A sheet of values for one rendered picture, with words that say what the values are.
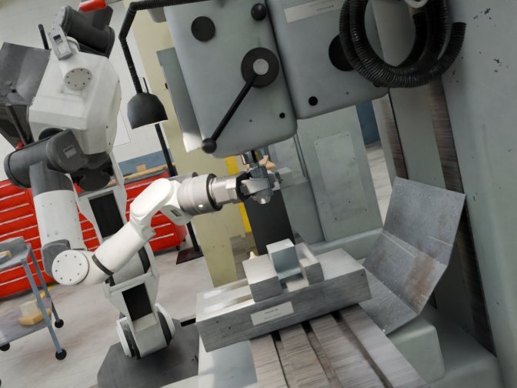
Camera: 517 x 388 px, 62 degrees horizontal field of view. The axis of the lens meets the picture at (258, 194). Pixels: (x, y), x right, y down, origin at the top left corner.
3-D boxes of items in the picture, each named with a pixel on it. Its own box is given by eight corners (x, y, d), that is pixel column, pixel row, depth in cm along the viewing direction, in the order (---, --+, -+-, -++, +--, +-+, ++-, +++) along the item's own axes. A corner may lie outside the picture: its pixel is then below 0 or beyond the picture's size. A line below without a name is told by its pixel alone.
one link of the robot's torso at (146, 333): (123, 348, 174) (86, 249, 153) (170, 326, 181) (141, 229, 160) (132, 373, 161) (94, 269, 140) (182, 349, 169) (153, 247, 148)
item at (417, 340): (213, 460, 84) (195, 407, 82) (211, 364, 119) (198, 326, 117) (450, 379, 88) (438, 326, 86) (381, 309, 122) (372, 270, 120)
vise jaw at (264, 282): (254, 302, 84) (248, 284, 83) (246, 277, 99) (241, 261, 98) (283, 293, 85) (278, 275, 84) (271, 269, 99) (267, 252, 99)
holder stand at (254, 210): (258, 256, 134) (240, 195, 130) (258, 236, 155) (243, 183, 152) (296, 245, 133) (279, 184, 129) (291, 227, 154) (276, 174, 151)
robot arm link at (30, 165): (15, 202, 102) (6, 148, 104) (43, 205, 110) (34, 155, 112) (56, 188, 99) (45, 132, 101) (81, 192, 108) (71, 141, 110)
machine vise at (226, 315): (205, 353, 85) (188, 302, 83) (205, 320, 99) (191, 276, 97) (372, 299, 87) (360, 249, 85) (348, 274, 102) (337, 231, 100)
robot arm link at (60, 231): (37, 294, 94) (21, 196, 98) (65, 291, 107) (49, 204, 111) (88, 280, 94) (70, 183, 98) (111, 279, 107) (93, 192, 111)
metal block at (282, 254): (278, 279, 89) (270, 252, 88) (273, 270, 95) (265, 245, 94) (301, 272, 89) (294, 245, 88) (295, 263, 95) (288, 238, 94)
